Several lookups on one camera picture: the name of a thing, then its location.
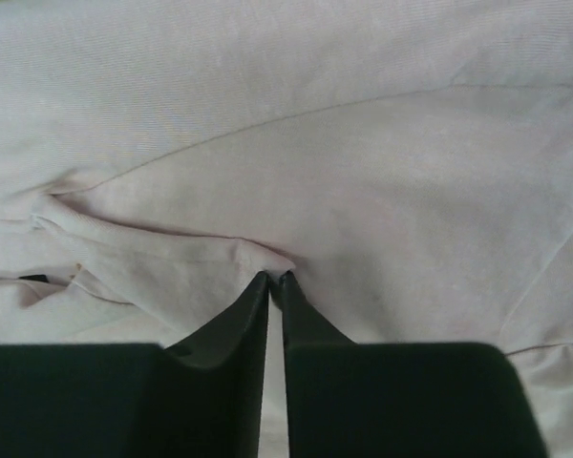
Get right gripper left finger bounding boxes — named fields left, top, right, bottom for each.
left=164, top=270, right=271, bottom=371

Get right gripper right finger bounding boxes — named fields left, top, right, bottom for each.
left=271, top=270, right=359, bottom=347

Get dusty pink graphic t-shirt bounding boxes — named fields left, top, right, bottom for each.
left=0, top=1, right=573, bottom=457

